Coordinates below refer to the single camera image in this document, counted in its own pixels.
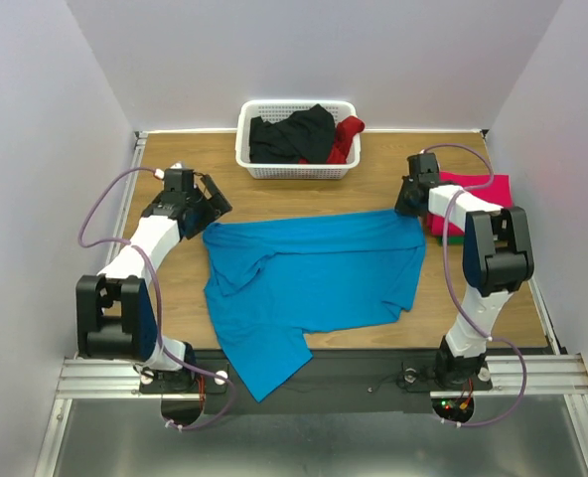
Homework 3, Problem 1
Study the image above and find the blue t shirt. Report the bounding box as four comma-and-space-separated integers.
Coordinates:
203, 210, 426, 401

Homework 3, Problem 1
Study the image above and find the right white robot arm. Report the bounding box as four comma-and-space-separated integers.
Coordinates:
395, 150, 534, 388

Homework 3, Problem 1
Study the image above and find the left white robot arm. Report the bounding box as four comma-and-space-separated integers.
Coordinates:
75, 163, 232, 392

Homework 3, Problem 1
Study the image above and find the folded green t shirt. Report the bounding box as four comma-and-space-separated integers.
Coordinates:
436, 236, 464, 246

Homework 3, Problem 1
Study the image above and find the folded pink t shirt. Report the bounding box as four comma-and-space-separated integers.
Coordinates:
426, 171, 513, 237

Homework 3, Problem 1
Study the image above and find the red t shirt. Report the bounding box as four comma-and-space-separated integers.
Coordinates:
326, 115, 366, 165

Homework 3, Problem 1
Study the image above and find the white perforated plastic basket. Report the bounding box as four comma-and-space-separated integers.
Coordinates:
234, 99, 361, 180

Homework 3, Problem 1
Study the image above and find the black t shirt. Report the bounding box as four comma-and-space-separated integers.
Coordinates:
248, 104, 336, 164

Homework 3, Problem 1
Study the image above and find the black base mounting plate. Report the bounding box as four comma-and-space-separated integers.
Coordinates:
77, 347, 494, 416

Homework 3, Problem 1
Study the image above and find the left aluminium frame rail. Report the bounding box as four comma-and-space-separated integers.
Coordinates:
77, 131, 148, 265

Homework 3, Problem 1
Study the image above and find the aluminium frame rail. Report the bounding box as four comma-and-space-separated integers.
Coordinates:
487, 126, 588, 370
56, 355, 588, 399
77, 131, 148, 265

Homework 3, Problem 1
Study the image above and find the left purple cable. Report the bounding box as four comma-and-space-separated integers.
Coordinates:
77, 166, 237, 433

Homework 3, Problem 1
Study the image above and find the front aluminium frame rail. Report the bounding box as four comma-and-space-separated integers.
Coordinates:
56, 355, 588, 399

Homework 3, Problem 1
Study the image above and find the right aluminium frame rail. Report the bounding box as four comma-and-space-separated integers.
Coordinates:
487, 126, 588, 370

